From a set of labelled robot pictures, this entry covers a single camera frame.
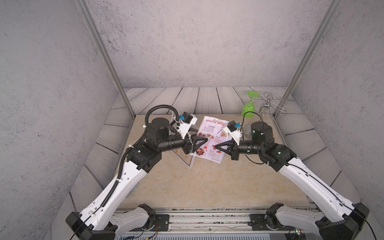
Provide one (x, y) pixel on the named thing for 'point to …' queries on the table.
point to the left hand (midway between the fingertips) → (205, 137)
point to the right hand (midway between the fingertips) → (217, 146)
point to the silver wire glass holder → (264, 111)
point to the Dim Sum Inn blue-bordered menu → (187, 159)
